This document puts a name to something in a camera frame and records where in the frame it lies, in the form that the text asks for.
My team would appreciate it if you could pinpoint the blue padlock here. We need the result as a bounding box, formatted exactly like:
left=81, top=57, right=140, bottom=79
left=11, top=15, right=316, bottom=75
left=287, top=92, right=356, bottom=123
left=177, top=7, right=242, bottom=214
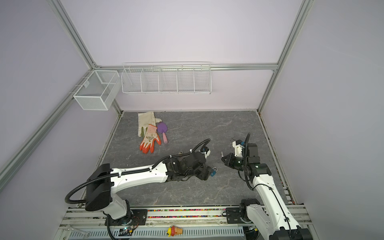
left=210, top=167, right=218, bottom=177

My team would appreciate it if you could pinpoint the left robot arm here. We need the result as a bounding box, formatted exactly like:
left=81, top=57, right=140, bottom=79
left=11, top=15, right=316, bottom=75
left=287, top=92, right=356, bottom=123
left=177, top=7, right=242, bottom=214
left=85, top=152, right=216, bottom=220

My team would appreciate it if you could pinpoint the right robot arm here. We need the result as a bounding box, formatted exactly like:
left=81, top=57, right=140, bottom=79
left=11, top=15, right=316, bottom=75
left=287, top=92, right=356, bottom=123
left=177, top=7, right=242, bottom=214
left=222, top=140, right=313, bottom=240

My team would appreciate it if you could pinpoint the purple pink toy shovel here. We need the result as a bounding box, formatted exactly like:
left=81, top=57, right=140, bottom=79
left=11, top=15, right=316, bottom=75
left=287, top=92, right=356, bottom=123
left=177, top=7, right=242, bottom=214
left=157, top=122, right=168, bottom=144

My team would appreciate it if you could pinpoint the orange work glove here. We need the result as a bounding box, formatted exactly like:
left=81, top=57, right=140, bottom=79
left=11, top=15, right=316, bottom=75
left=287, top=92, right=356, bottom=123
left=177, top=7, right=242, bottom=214
left=140, top=124, right=162, bottom=154

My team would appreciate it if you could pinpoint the yellow red toy figure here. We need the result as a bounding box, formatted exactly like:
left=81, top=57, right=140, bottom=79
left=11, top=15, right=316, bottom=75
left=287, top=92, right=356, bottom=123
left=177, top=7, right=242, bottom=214
left=167, top=226, right=183, bottom=237

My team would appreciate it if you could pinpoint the white mesh box basket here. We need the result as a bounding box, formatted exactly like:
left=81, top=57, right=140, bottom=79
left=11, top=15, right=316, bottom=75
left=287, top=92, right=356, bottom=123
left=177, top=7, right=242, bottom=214
left=74, top=70, right=121, bottom=111

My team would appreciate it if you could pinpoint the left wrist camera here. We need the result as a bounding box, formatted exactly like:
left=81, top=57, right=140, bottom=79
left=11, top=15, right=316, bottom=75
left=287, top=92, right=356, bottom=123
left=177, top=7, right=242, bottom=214
left=200, top=147, right=211, bottom=158

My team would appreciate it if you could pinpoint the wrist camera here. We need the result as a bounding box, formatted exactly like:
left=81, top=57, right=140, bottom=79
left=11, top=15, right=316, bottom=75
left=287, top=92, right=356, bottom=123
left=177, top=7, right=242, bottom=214
left=232, top=140, right=244, bottom=158
left=200, top=147, right=211, bottom=158

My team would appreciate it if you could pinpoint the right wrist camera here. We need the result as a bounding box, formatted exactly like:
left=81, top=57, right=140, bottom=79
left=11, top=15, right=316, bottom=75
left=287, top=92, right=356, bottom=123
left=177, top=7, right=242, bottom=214
left=232, top=140, right=244, bottom=158

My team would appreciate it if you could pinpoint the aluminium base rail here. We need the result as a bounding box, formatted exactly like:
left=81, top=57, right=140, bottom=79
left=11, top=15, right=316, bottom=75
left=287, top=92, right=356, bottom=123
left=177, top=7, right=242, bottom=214
left=58, top=204, right=313, bottom=230

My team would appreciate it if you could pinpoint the white wire basket rack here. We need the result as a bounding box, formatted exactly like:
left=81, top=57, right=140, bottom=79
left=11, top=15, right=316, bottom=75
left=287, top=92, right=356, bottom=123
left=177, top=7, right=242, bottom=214
left=121, top=62, right=212, bottom=94

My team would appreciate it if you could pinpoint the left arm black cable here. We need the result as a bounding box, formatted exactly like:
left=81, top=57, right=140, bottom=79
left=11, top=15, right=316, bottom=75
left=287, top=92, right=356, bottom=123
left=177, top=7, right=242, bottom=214
left=64, top=138, right=212, bottom=205

